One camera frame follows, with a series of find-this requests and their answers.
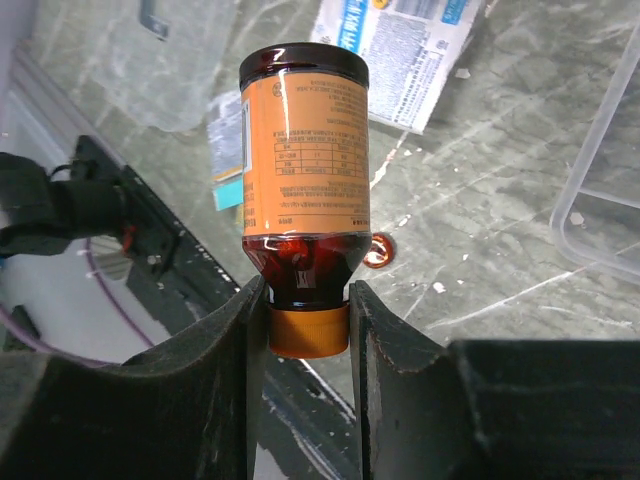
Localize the amber bottle orange label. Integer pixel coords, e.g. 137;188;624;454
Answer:
239;42;372;359

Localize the white gauze packet blue print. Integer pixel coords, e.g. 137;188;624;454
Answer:
311;0;487;134

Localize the clear plastic storage box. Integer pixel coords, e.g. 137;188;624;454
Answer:
550;28;639;284

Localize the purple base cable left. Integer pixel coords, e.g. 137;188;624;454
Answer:
0;234;156;369

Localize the clear plastic box lid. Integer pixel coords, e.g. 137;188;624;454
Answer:
86;1;238;132

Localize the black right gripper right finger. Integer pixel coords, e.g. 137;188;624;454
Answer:
349;281;639;479

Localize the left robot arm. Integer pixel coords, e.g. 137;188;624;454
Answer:
1;152;127;258

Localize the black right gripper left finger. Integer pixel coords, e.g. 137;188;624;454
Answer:
1;278;267;479

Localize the teal bandage packet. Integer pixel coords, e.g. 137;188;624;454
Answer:
213;176;244;211

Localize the aluminium frame rail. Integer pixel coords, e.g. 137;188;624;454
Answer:
1;43;125;169

